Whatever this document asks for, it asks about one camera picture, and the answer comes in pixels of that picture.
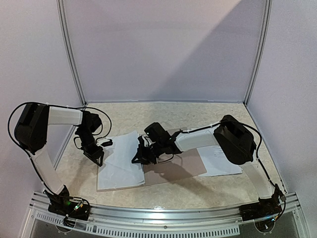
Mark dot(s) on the perforated white cable tray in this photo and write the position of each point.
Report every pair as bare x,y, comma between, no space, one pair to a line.
52,226

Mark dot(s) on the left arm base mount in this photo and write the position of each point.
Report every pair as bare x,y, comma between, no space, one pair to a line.
72,207

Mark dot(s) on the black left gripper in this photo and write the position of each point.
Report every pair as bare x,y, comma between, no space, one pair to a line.
100,148

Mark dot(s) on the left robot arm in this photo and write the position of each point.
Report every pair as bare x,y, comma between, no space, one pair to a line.
30,134

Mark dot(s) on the aluminium front rail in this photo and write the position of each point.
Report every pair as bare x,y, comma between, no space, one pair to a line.
169,216

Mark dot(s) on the brown paper folder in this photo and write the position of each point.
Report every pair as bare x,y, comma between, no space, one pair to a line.
185,165

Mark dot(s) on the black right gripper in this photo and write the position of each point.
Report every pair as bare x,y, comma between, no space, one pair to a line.
146,151

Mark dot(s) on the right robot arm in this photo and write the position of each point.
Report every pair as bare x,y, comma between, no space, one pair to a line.
237,143

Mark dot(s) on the stack of printed papers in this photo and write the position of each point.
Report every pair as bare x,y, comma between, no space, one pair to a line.
216,163

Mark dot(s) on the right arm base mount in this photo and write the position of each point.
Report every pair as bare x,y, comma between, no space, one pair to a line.
262,209

